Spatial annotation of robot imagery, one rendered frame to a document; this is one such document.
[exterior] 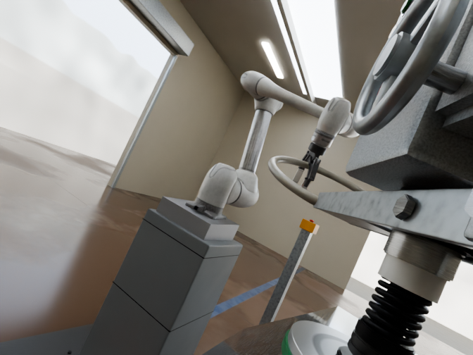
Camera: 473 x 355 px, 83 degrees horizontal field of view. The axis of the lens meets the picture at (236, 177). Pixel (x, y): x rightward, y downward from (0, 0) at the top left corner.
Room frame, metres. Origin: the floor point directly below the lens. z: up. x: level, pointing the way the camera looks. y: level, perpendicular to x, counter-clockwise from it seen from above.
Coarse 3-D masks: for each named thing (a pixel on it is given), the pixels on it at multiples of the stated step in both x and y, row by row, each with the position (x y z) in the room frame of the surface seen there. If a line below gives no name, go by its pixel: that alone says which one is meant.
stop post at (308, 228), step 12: (312, 228) 2.15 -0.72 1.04; (300, 240) 2.19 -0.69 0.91; (300, 252) 2.17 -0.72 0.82; (288, 264) 2.20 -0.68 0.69; (288, 276) 2.18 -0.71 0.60; (276, 288) 2.20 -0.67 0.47; (288, 288) 2.23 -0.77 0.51; (276, 300) 2.18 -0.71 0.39; (264, 312) 2.21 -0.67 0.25; (276, 312) 2.20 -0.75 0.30
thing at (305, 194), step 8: (272, 160) 1.00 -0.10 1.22; (280, 160) 1.09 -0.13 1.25; (288, 160) 1.14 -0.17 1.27; (296, 160) 1.17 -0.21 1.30; (272, 168) 0.93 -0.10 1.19; (320, 168) 1.20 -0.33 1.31; (280, 176) 0.88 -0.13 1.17; (328, 176) 1.20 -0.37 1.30; (336, 176) 1.19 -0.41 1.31; (288, 184) 0.85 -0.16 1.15; (296, 184) 0.84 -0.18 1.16; (344, 184) 1.17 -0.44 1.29; (352, 184) 1.16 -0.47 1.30; (296, 192) 0.82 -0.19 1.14; (304, 192) 0.81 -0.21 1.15; (312, 200) 0.80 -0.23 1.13
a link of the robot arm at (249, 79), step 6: (246, 72) 1.49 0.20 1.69; (252, 72) 1.46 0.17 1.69; (246, 78) 1.46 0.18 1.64; (252, 78) 1.42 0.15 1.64; (258, 78) 1.40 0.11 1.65; (246, 84) 1.46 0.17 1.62; (252, 84) 1.42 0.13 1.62; (252, 90) 1.45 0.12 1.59; (258, 96) 1.51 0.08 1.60; (264, 96) 1.52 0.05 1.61
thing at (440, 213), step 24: (336, 192) 0.62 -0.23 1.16; (360, 192) 0.47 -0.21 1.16; (384, 192) 0.38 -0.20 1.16; (408, 192) 0.32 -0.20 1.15; (432, 192) 0.28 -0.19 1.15; (456, 192) 0.24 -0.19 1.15; (336, 216) 0.74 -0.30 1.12; (360, 216) 0.43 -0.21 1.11; (384, 216) 0.35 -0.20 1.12; (408, 216) 0.30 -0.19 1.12; (432, 216) 0.26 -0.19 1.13; (456, 216) 0.23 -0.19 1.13; (456, 240) 0.22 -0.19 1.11
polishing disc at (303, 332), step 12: (300, 324) 0.41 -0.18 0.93; (312, 324) 0.43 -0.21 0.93; (288, 336) 0.38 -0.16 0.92; (300, 336) 0.37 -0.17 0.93; (312, 336) 0.39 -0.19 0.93; (324, 336) 0.41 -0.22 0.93; (336, 336) 0.43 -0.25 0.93; (348, 336) 0.45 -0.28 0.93; (300, 348) 0.33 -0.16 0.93; (312, 348) 0.35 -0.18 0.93; (324, 348) 0.37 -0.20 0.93; (336, 348) 0.38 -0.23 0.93
